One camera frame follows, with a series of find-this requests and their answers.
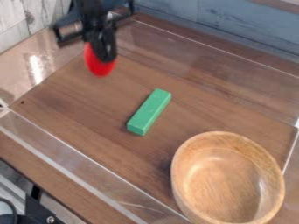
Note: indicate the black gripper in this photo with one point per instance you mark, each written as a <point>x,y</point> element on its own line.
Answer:
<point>87,18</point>

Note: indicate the red plush toy green stem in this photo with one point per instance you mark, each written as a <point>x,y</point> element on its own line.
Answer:
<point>98,67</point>

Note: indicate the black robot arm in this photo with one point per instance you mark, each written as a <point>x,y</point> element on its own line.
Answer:
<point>93,21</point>

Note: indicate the green rectangular block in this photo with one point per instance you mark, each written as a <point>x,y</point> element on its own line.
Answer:
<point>146,115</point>

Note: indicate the oval wooden bowl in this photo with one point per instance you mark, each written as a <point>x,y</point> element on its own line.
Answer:
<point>227,181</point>

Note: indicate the black clamp with bolt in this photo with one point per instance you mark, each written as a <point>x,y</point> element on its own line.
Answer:
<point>39,213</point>

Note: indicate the clear acrylic back wall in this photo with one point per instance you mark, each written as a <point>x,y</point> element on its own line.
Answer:
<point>251,84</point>

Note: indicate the clear acrylic wall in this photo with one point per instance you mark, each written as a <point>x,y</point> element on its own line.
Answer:
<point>251,84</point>
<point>67,171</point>

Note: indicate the clear acrylic front wall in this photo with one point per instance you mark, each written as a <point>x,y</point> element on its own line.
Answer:
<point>67,171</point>

